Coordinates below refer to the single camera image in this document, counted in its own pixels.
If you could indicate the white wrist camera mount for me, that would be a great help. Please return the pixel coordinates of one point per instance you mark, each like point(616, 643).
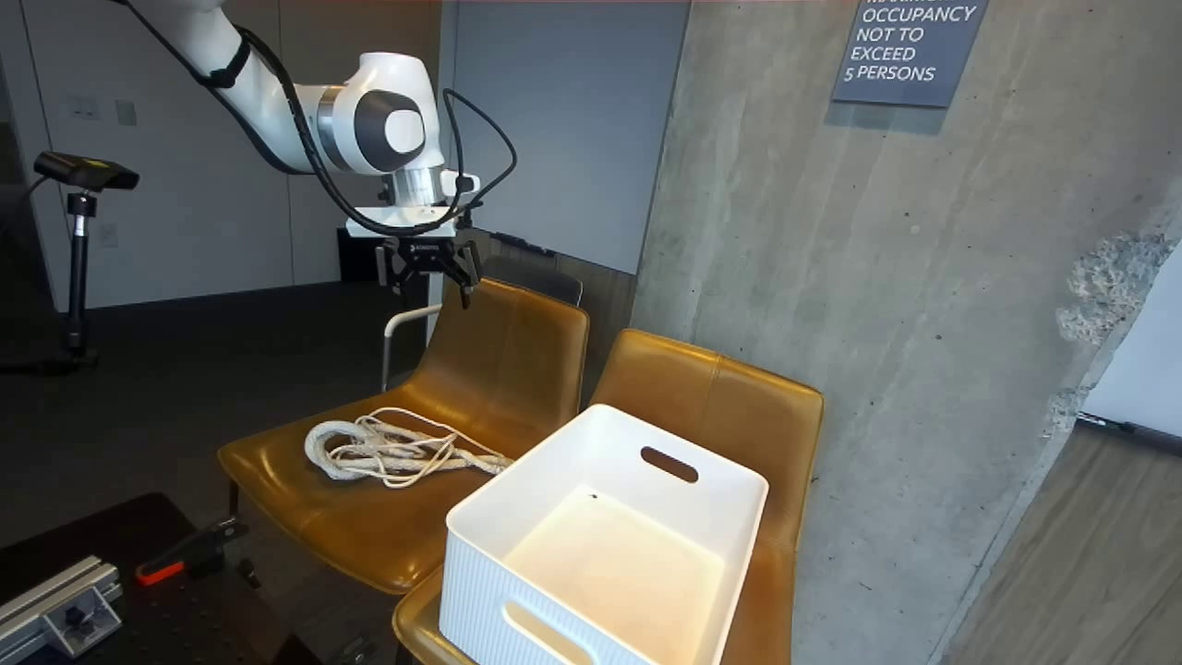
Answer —
point(411, 219)

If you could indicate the red and black clamp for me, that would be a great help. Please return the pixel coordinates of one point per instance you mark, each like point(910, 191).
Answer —
point(187, 559)

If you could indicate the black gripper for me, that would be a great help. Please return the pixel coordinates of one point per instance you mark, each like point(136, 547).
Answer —
point(429, 251)

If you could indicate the white wall switch plate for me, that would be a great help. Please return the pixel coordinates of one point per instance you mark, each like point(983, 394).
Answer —
point(126, 113)
point(81, 107)

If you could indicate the black floor box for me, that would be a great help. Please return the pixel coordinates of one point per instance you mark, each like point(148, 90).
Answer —
point(355, 260)

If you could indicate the grey occupancy sign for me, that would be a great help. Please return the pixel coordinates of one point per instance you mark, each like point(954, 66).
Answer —
point(910, 48)

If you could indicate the black tripod stand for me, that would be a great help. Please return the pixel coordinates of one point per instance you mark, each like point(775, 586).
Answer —
point(78, 270)

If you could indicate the wall whiteboard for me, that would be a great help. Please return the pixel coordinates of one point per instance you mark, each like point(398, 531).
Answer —
point(568, 122)

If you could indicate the mustard leather chair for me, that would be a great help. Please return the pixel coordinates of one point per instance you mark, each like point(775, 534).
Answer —
point(517, 352)
point(725, 407)

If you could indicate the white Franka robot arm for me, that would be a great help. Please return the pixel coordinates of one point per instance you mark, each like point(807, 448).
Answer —
point(371, 122)

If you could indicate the aluminium rail profile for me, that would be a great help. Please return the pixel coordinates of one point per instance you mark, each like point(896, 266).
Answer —
point(57, 602)

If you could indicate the white plastic basket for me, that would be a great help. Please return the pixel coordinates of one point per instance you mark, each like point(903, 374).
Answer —
point(616, 572)

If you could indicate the black camera on tripod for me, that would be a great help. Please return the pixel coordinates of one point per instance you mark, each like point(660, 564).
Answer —
point(81, 170)

